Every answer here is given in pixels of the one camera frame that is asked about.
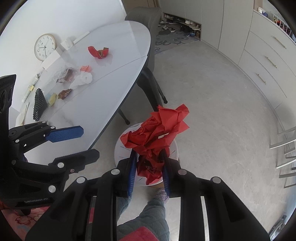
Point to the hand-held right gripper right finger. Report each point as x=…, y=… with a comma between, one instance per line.
x=166, y=184

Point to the white stick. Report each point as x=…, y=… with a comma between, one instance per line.
x=81, y=37

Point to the grey upholstered chair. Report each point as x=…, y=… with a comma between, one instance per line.
x=148, y=18

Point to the red and brown wrapper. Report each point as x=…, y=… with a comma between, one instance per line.
x=93, y=51

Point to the white drawer cabinet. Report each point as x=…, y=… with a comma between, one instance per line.
x=266, y=46

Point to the round wooden-rimmed clock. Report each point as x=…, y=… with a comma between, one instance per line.
x=45, y=47

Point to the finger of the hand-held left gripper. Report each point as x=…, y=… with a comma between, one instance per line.
x=78, y=158
x=64, y=134

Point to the person's grey quilted pants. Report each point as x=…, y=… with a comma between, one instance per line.
x=148, y=215

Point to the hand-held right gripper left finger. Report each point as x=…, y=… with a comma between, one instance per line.
x=132, y=178

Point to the orange paper scrap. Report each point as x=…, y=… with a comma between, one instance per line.
x=85, y=68

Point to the black spiked brush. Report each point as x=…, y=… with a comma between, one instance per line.
x=39, y=104

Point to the grey patterned rug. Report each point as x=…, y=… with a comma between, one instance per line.
x=175, y=41

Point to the long white printed tube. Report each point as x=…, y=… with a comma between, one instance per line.
x=30, y=91

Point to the yellow sponge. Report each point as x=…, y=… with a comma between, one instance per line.
x=52, y=99

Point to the white oval table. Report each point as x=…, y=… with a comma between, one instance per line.
x=111, y=76

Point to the grey fluffy slipper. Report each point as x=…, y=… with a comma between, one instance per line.
x=161, y=198

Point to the beige paper packet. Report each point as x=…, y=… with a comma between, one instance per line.
x=23, y=114

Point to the red paper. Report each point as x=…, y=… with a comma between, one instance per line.
x=161, y=125

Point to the white tissue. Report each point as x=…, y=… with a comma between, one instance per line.
x=84, y=78

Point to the flat white box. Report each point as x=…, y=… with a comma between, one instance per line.
x=52, y=60

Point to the white round trash bin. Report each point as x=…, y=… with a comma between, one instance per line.
x=122, y=153

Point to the row of shoes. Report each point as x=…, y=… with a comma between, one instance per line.
x=180, y=22

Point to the white wardrobe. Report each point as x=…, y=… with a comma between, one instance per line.
x=208, y=14

